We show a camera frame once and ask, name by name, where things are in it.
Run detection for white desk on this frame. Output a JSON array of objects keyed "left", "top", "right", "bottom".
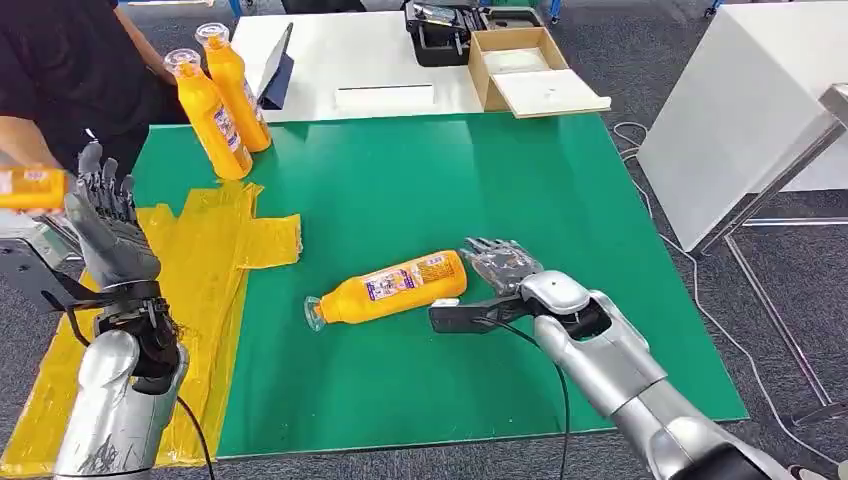
[{"left": 228, "top": 9, "right": 564, "bottom": 126}]

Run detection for orange drink bottle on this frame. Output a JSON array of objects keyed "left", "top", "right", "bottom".
[
  {"left": 0, "top": 166, "right": 69, "bottom": 215},
  {"left": 194, "top": 22, "right": 274, "bottom": 154},
  {"left": 303, "top": 249, "right": 469, "bottom": 333},
  {"left": 162, "top": 47, "right": 254, "bottom": 181}
]

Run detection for white table with metal frame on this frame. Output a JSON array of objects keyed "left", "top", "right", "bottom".
[{"left": 637, "top": 3, "right": 848, "bottom": 425}]

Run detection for open cardboard box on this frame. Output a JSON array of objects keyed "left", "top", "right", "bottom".
[{"left": 467, "top": 26, "right": 571, "bottom": 114}]

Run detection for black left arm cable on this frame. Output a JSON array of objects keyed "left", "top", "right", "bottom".
[{"left": 175, "top": 396, "right": 215, "bottom": 480}]

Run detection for blue metal frame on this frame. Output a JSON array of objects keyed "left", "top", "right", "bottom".
[{"left": 125, "top": 0, "right": 242, "bottom": 16}]

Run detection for yellow plastic sheet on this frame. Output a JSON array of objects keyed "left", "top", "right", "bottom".
[{"left": 0, "top": 180, "right": 304, "bottom": 480}]

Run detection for white foam sheet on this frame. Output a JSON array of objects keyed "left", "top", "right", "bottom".
[{"left": 483, "top": 46, "right": 552, "bottom": 75}]

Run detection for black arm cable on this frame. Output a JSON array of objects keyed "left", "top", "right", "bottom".
[
  {"left": 175, "top": 396, "right": 215, "bottom": 480},
  {"left": 473, "top": 316, "right": 572, "bottom": 480}
]

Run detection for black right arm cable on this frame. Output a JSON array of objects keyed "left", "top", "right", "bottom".
[{"left": 473, "top": 316, "right": 572, "bottom": 480}]

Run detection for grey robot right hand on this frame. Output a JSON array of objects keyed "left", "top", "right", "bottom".
[{"left": 458, "top": 237, "right": 545, "bottom": 297}]

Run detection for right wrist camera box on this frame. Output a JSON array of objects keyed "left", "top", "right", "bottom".
[{"left": 428, "top": 296, "right": 531, "bottom": 336}]

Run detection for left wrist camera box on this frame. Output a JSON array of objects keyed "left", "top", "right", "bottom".
[{"left": 0, "top": 213, "right": 86, "bottom": 314}]

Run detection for black tool case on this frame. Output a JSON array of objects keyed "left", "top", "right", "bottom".
[{"left": 404, "top": 0, "right": 546, "bottom": 68}]

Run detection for tablet in dark blue case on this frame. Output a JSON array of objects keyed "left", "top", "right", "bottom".
[{"left": 258, "top": 21, "right": 296, "bottom": 111}]

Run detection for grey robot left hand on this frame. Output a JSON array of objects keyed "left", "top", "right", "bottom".
[{"left": 64, "top": 140, "right": 162, "bottom": 293}]

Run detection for green table mat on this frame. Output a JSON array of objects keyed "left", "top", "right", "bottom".
[{"left": 131, "top": 111, "right": 750, "bottom": 460}]

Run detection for white floor cable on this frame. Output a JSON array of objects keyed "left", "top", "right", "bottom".
[{"left": 612, "top": 122, "right": 843, "bottom": 472}]

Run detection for person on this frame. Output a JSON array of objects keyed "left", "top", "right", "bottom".
[{"left": 0, "top": 0, "right": 190, "bottom": 177}]

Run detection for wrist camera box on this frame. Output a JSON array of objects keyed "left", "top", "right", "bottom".
[
  {"left": 428, "top": 296, "right": 531, "bottom": 336},
  {"left": 0, "top": 213, "right": 86, "bottom": 314}
]

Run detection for white box lid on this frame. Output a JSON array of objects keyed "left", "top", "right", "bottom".
[{"left": 491, "top": 68, "right": 612, "bottom": 121}]

